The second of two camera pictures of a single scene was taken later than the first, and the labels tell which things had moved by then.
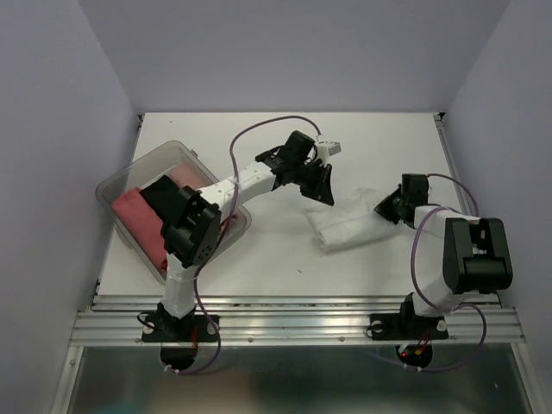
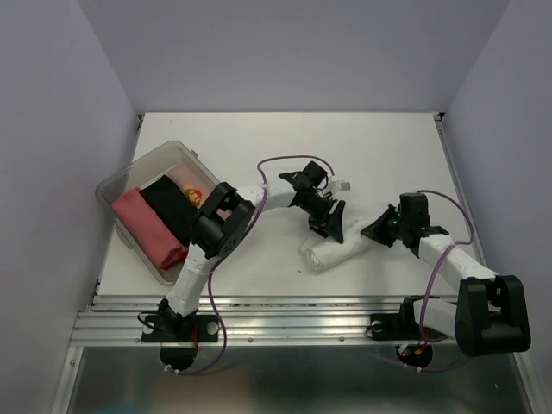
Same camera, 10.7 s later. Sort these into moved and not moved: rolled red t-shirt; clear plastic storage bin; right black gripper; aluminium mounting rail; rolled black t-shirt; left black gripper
Moved: right black gripper; left black gripper
Not moved: aluminium mounting rail; clear plastic storage bin; rolled black t-shirt; rolled red t-shirt
